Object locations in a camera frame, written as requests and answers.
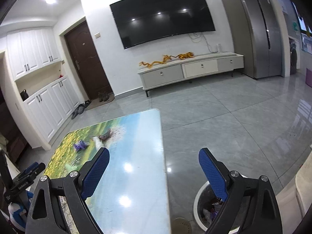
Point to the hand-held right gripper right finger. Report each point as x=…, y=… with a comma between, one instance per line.
x=212, y=175

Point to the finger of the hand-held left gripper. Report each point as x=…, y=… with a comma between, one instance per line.
x=34, y=169

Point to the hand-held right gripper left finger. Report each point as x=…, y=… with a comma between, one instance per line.
x=95, y=175

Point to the white round waste bin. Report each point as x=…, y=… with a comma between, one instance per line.
x=198, y=204

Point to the landscape printed table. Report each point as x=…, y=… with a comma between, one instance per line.
x=136, y=175

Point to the round floor drain cover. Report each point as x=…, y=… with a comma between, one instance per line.
x=184, y=226

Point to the grey slipper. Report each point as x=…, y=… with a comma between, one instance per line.
x=81, y=108
x=75, y=114

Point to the brown doormat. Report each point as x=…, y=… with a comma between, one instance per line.
x=97, y=104

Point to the dark slippers pair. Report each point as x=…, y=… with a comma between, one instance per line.
x=87, y=102

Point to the black bag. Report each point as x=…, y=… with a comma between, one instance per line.
x=24, y=95

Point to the brown shoe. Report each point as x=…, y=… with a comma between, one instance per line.
x=100, y=97
x=106, y=96

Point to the beige marble table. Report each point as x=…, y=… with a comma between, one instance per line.
x=287, y=204

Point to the dark brown entrance door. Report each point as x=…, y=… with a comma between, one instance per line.
x=85, y=65

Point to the white grey television cabinet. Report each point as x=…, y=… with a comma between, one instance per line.
x=160, y=74

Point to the golden tiger ornament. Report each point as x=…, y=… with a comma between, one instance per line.
x=186, y=55

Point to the golden dragon ornament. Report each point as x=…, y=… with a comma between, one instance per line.
x=158, y=61

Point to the small white appliance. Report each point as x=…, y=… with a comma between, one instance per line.
x=219, y=48

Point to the purple round stool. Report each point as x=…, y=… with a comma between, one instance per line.
x=309, y=78

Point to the grey washing machine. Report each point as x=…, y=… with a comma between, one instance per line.
x=293, y=58

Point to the grey double door fridge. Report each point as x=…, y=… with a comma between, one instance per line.
x=246, y=29

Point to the green label sticker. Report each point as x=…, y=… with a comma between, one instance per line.
x=295, y=26

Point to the white panelled wall cabinet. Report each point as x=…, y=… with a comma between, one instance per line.
x=46, y=109

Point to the beige wall switch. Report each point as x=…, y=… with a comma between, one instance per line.
x=97, y=35

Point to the black wall television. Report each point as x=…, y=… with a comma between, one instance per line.
x=163, y=17

